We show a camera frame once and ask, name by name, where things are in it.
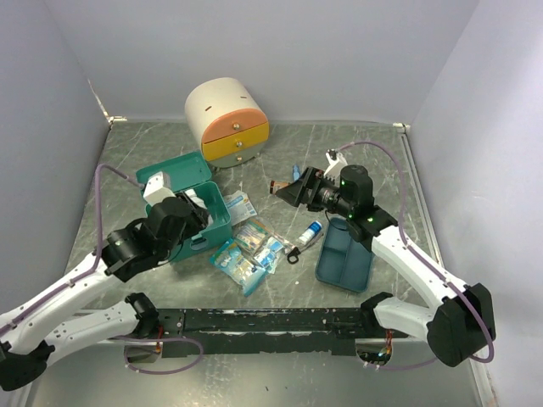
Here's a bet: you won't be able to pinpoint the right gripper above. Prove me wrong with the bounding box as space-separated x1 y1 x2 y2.
276 165 353 218

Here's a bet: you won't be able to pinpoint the brown bottle orange cap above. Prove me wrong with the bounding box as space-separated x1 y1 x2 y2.
269 180 290 195

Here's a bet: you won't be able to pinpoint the blue cotton ball bag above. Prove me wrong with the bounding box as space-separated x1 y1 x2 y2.
210 238 267 297

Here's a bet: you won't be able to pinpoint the teal medicine box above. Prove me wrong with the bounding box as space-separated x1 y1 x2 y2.
136 151 232 262

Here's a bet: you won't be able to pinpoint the white plastic bottle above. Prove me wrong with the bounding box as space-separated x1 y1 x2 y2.
185 189 213 226

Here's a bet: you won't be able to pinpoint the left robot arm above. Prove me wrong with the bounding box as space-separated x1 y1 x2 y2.
1 192 212 392

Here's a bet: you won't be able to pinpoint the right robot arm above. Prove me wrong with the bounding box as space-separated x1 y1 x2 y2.
275 164 496 367

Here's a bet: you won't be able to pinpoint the blue plastic vial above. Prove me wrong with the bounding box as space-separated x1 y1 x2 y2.
293 164 300 181

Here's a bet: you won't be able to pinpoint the elastic bandage roll in bag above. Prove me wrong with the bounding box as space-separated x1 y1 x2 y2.
296 220 322 247

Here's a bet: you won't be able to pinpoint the white blue gauze packet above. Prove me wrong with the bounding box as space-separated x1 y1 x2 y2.
224 191 257 226

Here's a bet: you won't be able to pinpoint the cotton swab packet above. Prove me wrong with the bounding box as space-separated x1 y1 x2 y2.
234 219 272 254

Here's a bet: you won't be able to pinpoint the black clip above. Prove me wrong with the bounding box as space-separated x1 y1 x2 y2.
287 247 300 265

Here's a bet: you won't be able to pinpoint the small blue white packets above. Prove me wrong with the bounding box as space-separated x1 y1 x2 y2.
253 237 284 274

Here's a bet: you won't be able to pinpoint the blue divided tray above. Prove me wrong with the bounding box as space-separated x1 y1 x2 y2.
315 217 373 293

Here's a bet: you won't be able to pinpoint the round mini drawer cabinet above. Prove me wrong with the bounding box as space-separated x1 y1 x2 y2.
184 77 270 169

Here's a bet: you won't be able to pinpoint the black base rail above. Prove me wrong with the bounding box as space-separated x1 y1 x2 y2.
105 307 408 357

